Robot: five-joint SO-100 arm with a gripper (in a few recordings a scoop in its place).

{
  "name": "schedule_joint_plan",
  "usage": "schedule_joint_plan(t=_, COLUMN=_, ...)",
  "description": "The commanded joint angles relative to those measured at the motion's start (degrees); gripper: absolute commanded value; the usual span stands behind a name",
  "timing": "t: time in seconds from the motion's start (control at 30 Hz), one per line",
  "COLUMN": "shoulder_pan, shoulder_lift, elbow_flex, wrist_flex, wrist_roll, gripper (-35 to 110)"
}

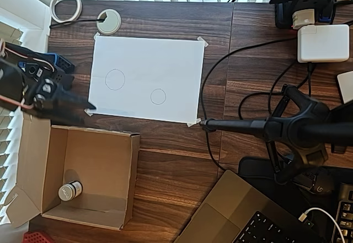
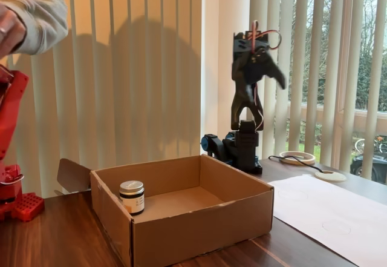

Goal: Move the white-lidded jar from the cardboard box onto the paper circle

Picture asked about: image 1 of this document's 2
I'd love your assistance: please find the white charging cable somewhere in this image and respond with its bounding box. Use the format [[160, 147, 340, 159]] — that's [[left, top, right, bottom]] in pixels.
[[299, 207, 347, 243]]

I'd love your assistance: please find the black mouse pad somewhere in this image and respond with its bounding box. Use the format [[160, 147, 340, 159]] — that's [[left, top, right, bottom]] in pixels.
[[238, 156, 343, 219]]

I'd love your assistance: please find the long black cable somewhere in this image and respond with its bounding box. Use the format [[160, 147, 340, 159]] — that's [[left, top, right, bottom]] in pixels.
[[199, 37, 299, 172]]

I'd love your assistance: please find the grey laptop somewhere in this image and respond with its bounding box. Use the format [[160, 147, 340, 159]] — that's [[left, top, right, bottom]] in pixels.
[[173, 170, 326, 243]]

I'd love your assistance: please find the red leader robot arm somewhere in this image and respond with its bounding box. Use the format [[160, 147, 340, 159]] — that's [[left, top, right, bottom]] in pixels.
[[22, 230, 53, 243]]

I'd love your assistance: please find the open cardboard box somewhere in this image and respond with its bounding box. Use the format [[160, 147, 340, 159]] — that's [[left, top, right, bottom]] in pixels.
[[5, 107, 141, 230]]

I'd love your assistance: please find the black computer mouse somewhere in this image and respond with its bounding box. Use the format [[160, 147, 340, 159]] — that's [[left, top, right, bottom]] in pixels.
[[308, 168, 343, 196]]

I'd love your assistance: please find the glass jar with silver lid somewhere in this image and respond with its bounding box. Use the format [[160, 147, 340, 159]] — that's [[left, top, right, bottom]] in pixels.
[[57, 181, 83, 202]]

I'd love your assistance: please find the thin black cable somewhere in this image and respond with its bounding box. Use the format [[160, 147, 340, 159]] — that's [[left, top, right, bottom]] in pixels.
[[49, 18, 107, 29]]

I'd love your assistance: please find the small white plug adapter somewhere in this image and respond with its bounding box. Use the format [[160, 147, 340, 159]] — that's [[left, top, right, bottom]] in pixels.
[[291, 8, 315, 30]]

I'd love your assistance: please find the large white power adapter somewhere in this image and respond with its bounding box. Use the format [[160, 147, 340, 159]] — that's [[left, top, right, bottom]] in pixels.
[[297, 24, 350, 63]]

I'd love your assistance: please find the blue plug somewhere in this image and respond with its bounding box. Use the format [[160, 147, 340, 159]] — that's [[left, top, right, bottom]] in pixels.
[[317, 6, 333, 23]]

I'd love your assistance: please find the round desk cable grommet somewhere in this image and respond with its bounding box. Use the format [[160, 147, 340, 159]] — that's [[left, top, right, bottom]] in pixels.
[[96, 9, 122, 35]]

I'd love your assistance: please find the white paper sheet with circles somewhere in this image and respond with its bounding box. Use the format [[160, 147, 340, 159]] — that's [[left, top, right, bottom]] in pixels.
[[87, 35, 205, 125]]

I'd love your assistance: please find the masking tape roll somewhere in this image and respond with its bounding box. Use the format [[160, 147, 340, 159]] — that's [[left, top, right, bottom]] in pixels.
[[50, 0, 83, 23]]

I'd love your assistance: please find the looped black cable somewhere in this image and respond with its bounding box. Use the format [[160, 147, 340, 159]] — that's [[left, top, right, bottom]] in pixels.
[[238, 61, 317, 122]]

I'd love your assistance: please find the black keyboard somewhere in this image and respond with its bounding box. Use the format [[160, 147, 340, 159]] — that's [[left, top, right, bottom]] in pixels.
[[335, 182, 353, 243]]

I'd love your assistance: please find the black tripod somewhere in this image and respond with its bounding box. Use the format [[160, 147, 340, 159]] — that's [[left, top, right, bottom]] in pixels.
[[199, 84, 353, 186]]

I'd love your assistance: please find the silver flat device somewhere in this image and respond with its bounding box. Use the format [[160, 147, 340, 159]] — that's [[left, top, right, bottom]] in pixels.
[[336, 71, 353, 105]]

